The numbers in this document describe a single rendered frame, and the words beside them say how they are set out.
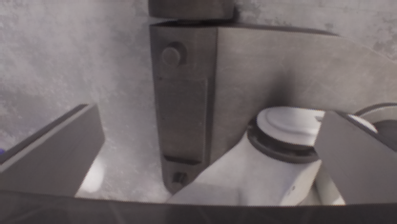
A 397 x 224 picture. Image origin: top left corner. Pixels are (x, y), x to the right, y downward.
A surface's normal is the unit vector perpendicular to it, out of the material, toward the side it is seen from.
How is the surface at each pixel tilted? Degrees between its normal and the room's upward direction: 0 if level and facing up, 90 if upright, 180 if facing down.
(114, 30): 0
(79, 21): 0
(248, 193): 90
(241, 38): 0
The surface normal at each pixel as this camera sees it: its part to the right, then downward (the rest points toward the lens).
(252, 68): -0.22, 0.46
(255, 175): 0.02, -0.88
